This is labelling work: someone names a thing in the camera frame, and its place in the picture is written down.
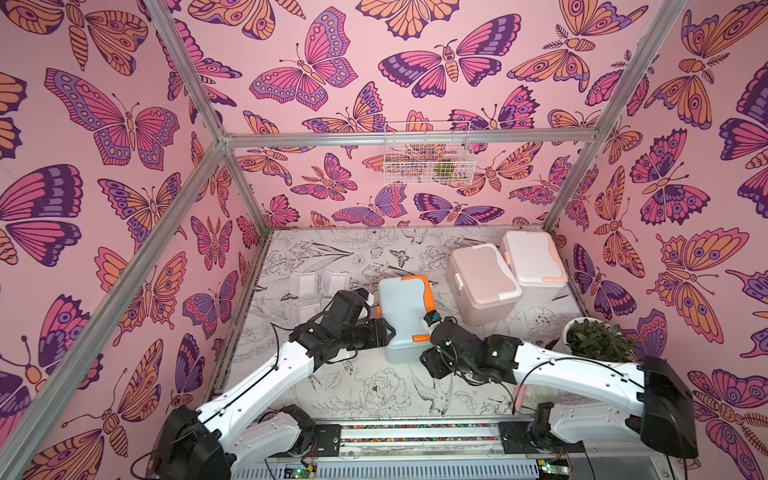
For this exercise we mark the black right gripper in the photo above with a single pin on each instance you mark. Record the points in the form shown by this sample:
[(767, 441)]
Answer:
[(437, 330)]

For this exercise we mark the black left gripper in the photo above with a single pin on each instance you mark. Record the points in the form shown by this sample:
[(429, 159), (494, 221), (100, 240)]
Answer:
[(377, 335)]

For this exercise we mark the grey and orange first aid box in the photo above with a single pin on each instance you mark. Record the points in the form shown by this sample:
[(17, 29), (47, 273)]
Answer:
[(404, 302)]

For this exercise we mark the pink first aid box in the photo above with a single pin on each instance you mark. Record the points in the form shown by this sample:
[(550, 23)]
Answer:
[(484, 288)]

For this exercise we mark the white and peach first aid box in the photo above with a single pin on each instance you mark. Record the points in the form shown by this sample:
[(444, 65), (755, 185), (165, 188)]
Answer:
[(534, 260)]

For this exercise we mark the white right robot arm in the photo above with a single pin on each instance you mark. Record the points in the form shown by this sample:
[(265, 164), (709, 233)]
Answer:
[(656, 402)]

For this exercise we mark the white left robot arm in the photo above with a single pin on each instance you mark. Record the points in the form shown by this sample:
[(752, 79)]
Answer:
[(246, 402)]

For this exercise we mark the purple and pink brush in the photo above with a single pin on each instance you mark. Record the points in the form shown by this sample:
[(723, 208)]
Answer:
[(519, 399)]

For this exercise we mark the potted green plant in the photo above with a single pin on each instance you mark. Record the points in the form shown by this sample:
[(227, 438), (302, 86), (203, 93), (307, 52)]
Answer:
[(596, 340)]

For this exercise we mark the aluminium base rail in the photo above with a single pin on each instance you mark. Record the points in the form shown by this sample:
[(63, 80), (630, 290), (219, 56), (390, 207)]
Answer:
[(458, 449)]

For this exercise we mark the white wire basket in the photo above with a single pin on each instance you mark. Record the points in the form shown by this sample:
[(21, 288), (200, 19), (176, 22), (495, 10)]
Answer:
[(420, 156)]

